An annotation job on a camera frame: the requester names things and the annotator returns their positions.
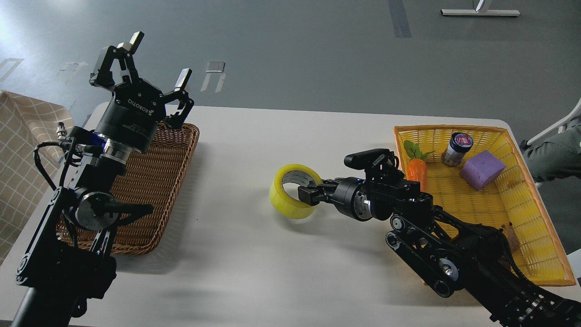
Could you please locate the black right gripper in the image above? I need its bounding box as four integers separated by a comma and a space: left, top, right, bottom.
297, 177, 372, 222

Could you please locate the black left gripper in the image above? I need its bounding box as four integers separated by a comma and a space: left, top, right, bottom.
89, 31, 194, 153

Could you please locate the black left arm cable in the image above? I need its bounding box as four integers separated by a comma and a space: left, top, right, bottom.
34, 141, 82, 191

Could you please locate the purple foam block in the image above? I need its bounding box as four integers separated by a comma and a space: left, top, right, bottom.
459, 150, 506, 191

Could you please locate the yellow tape roll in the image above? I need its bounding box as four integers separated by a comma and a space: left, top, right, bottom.
268, 163, 322, 219

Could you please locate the orange toy carrot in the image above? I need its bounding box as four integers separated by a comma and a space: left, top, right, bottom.
404, 140, 434, 192

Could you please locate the beige checkered cloth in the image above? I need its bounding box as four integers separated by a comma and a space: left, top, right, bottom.
0, 90, 74, 261

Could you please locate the small dark-lidded jar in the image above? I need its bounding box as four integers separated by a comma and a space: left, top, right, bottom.
442, 132, 474, 167

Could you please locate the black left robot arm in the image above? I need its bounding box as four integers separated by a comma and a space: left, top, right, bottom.
11, 31, 194, 327

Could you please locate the person in grey clothes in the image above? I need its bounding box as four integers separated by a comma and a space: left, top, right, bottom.
523, 116, 581, 183

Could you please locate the yellow plastic basket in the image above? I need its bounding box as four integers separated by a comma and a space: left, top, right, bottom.
394, 125, 576, 287

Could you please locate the brown wicker basket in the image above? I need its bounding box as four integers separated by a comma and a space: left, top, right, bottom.
55, 122, 200, 255

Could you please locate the brown toy animal figure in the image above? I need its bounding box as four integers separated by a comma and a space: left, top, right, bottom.
501, 222, 520, 254

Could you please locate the white stand base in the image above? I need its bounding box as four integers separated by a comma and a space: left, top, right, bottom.
440, 0, 521, 17

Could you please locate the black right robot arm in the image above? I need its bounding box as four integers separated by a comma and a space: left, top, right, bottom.
297, 149, 581, 327

